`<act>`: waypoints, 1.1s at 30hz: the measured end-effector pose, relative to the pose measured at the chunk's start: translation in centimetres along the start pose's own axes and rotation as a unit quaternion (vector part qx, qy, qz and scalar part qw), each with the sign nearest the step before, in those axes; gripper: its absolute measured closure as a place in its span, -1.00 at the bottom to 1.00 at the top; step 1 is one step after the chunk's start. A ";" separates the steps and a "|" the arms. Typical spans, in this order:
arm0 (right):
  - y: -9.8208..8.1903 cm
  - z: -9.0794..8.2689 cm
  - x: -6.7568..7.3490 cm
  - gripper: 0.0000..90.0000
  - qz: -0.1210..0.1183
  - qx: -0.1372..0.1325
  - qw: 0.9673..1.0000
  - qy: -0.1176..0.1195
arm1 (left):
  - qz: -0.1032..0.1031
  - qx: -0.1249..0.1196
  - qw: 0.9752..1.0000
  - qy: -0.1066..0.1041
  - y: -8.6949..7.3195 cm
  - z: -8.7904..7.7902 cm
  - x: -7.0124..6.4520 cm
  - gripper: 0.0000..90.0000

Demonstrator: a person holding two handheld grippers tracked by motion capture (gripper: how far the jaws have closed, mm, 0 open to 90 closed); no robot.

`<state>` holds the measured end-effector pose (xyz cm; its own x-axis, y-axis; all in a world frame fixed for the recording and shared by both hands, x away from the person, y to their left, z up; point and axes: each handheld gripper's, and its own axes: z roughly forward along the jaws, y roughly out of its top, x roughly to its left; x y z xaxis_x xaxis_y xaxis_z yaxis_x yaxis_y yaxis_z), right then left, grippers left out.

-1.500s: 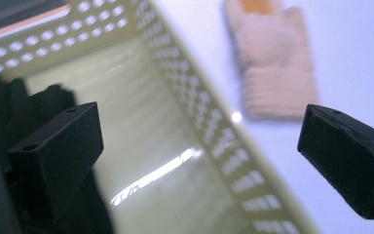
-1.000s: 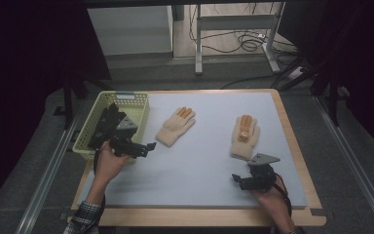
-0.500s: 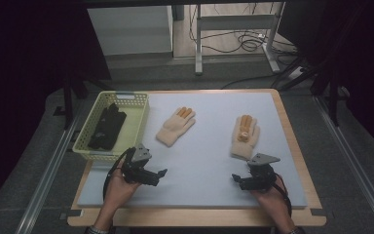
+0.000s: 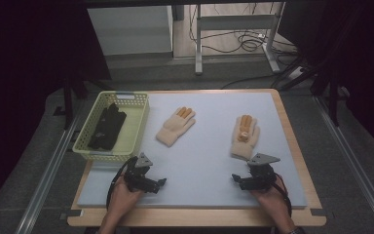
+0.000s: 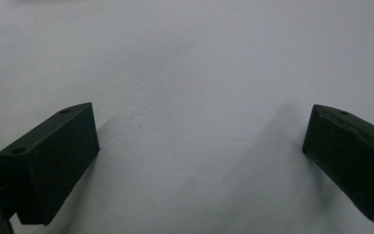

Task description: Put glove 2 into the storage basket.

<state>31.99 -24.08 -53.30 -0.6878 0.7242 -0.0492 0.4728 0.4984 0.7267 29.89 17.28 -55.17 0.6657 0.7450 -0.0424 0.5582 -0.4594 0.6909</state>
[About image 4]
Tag grey foam mat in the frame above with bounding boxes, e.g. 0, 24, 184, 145
77, 92, 308, 209

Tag black tripod stand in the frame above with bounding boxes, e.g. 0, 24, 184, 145
53, 74, 111, 131

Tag white cabinet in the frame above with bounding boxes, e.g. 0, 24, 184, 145
87, 4, 174, 57

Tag black floor cables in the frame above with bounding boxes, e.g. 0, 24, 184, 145
188, 3, 303, 91

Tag person's left hand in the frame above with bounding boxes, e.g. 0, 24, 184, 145
108, 176, 144, 217

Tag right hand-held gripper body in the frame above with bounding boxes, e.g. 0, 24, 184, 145
241, 153, 281, 192

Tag black glove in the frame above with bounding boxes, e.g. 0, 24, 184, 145
92, 102, 128, 151
87, 108, 118, 151

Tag cream glove with orange tag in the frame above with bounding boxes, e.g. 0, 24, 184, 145
230, 114, 261, 161

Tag aluminium rail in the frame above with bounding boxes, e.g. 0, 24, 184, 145
315, 96, 374, 233
14, 120, 79, 234

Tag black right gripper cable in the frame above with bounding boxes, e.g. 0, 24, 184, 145
272, 176, 293, 218

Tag person's right hand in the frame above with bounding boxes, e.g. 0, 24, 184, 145
249, 175, 290, 218

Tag cream glove with orange fingertips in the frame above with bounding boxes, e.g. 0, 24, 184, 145
155, 106, 197, 148

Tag black metal stand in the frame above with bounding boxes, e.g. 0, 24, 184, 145
279, 58, 352, 128

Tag yellow-green plastic basket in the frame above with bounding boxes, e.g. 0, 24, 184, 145
72, 91, 151, 163

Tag white metal desk frame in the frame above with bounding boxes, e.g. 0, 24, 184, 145
194, 2, 286, 76

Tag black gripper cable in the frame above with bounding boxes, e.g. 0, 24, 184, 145
106, 156, 138, 209
272, 176, 293, 218

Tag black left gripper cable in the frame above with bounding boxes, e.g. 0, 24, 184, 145
106, 156, 138, 209

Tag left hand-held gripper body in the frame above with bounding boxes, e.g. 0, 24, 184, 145
124, 152, 159, 193

